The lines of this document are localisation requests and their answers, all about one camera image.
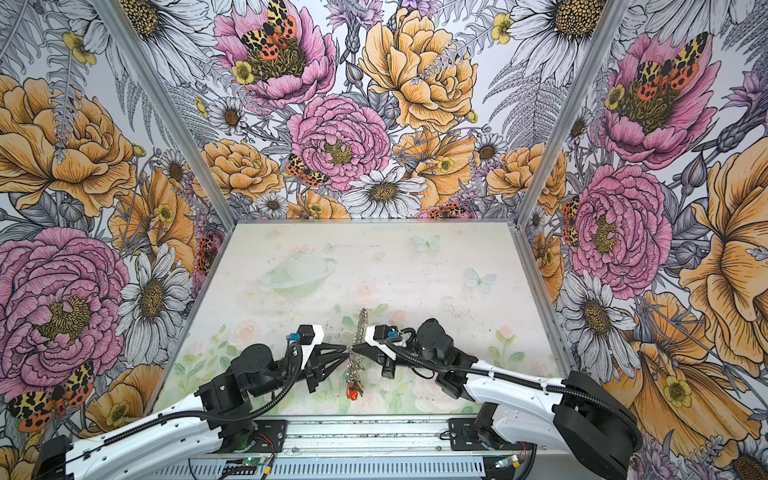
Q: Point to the white vented cable duct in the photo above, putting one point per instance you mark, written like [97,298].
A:
[456,467]

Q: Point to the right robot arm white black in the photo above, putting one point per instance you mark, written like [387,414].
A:
[573,414]

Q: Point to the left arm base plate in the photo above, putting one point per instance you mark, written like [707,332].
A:
[264,436]

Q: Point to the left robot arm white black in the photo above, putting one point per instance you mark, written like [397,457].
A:
[201,423]

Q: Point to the red key tag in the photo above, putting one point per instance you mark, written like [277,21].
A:
[352,391]

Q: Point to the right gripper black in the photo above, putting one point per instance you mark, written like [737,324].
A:
[374,353]

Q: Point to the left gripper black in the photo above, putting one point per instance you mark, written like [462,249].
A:
[317,369]

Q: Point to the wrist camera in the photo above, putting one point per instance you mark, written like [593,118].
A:
[377,336]
[309,338]

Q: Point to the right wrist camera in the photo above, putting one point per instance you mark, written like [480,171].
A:
[377,336]

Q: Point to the metal key organizer plate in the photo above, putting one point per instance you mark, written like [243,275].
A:
[355,361]

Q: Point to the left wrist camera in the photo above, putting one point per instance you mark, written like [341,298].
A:
[309,338]

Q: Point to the aluminium front rail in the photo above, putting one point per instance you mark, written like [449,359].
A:
[375,436]

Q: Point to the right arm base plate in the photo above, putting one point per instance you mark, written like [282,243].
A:
[465,434]

